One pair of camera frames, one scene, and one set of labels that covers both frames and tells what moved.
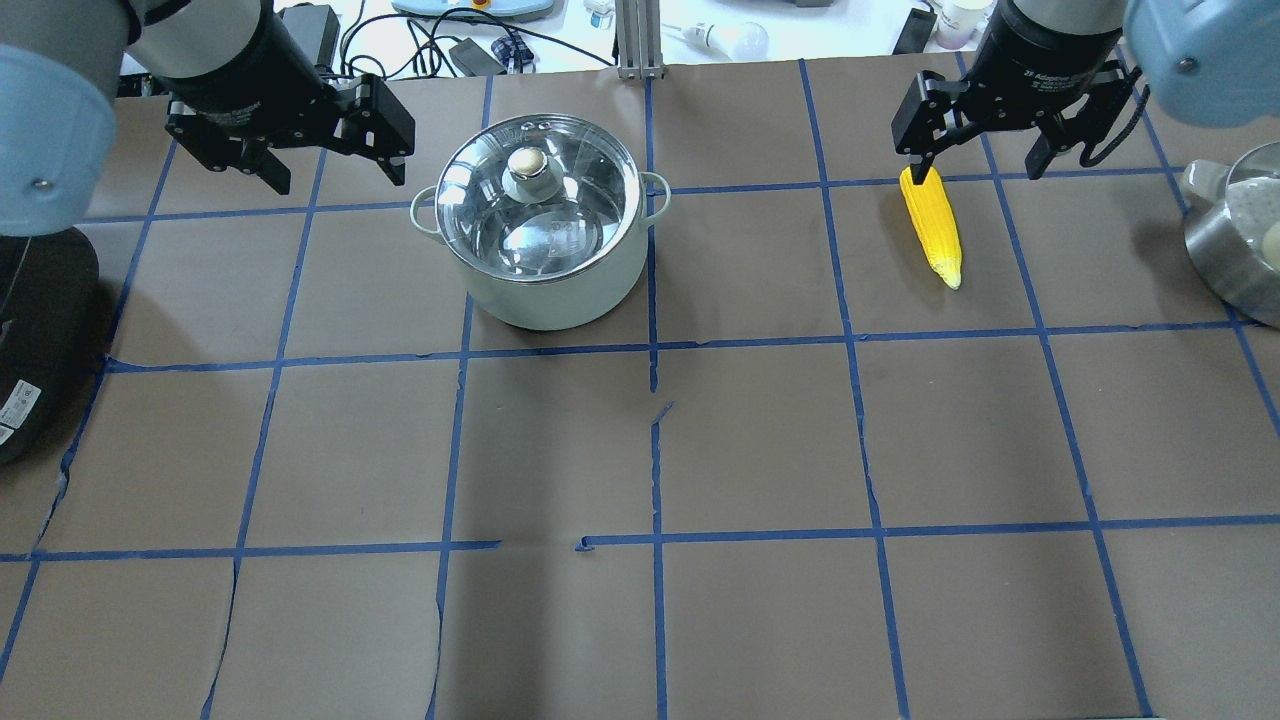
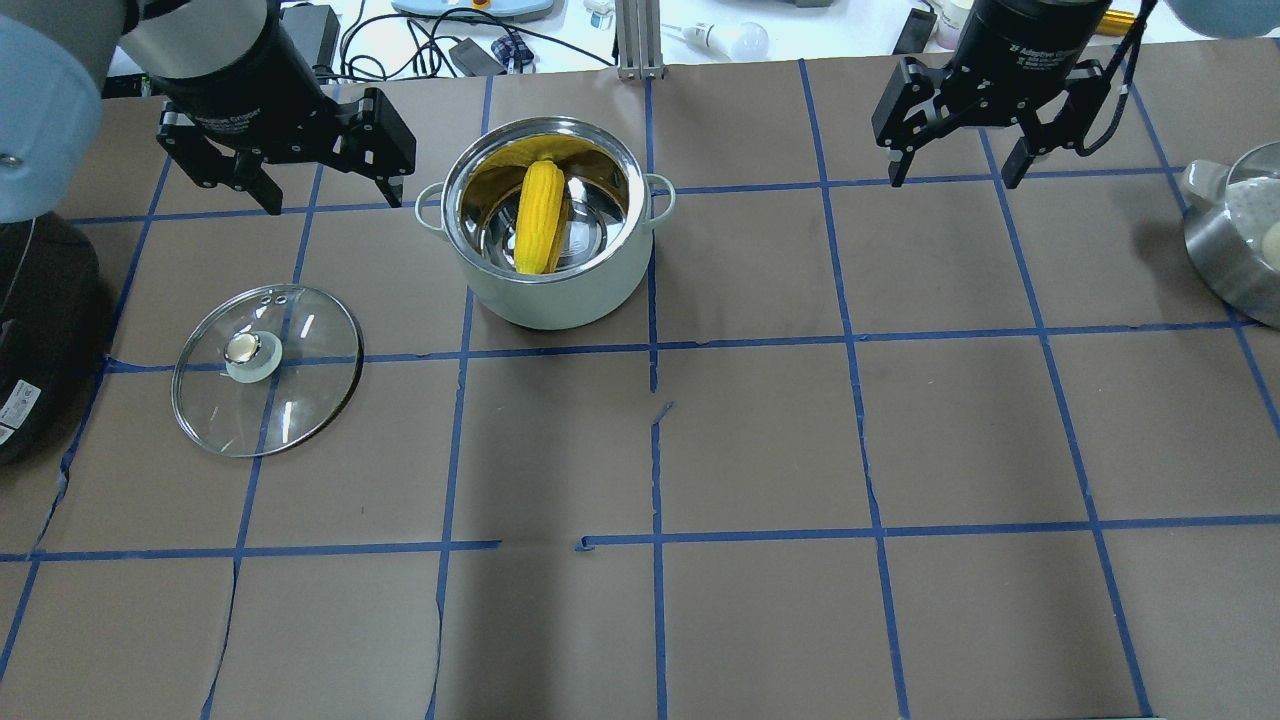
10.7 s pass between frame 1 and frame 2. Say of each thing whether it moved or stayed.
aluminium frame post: stayed
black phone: stayed
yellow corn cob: moved
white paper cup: stayed
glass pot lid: moved
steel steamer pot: stayed
